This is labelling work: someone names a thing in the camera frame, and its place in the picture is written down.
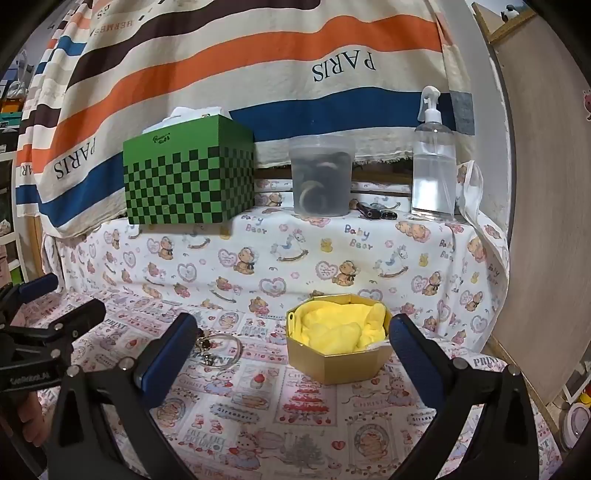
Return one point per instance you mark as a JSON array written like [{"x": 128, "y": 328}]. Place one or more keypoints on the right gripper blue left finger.
[{"x": 160, "y": 362}]

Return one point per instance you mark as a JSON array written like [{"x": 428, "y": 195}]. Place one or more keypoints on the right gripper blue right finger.
[{"x": 424, "y": 361}]

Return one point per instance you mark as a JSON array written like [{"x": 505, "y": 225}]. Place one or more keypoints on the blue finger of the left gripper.
[
  {"x": 78, "y": 321},
  {"x": 37, "y": 288}
]

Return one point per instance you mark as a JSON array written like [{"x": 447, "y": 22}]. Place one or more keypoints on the gold octagonal jewelry box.
[{"x": 340, "y": 369}]

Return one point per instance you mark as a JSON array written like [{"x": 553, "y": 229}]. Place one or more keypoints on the person's left hand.
[{"x": 35, "y": 427}]

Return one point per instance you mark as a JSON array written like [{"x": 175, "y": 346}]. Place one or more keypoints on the baby bear print cloth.
[{"x": 450, "y": 275}]

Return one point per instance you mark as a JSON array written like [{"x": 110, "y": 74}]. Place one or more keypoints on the yellow cloth lining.
[{"x": 331, "y": 328}]

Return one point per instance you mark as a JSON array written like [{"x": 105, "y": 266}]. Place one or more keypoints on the black hair clips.
[{"x": 375, "y": 211}]

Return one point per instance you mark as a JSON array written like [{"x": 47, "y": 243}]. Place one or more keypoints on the green checkered tissue box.
[{"x": 195, "y": 172}]

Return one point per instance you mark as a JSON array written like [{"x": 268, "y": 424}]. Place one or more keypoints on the clear spray bottle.
[{"x": 434, "y": 160}]

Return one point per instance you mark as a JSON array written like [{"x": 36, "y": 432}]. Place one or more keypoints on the clear plastic jar with bands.
[{"x": 321, "y": 170}]

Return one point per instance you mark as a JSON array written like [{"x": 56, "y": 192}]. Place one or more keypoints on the white tissue paper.
[{"x": 185, "y": 114}]

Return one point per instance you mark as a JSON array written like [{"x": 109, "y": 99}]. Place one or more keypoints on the striped Paris blanket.
[{"x": 280, "y": 68}]

